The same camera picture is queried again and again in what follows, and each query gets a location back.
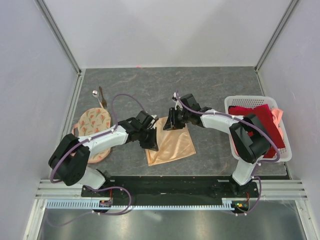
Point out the pink cloth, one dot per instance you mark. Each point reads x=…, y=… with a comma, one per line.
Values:
x=270, y=118

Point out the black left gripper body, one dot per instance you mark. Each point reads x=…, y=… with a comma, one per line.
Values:
x=148, y=127

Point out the red cloth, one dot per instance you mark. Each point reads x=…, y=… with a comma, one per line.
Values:
x=249, y=143

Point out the grey slotted cable duct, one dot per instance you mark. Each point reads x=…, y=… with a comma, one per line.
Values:
x=226, y=205

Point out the metal spoon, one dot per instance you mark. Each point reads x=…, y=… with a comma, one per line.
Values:
x=96, y=95

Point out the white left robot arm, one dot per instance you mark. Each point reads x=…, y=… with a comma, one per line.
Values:
x=69, y=162

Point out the floral oven mitt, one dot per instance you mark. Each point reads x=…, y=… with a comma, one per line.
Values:
x=92, y=121

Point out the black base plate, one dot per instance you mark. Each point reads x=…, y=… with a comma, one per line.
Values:
x=172, y=190

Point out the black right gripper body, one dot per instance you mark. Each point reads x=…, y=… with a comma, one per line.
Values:
x=181, y=117

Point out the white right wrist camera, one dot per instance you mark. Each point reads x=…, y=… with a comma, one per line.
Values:
x=178, y=105

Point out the peach cloth napkin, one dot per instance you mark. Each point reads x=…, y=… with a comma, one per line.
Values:
x=172, y=145

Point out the right aluminium frame post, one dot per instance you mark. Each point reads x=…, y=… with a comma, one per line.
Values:
x=276, y=33

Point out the aluminium frame post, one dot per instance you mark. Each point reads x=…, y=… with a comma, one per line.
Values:
x=58, y=34
x=276, y=33

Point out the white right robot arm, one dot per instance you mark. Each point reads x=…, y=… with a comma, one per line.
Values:
x=213, y=119

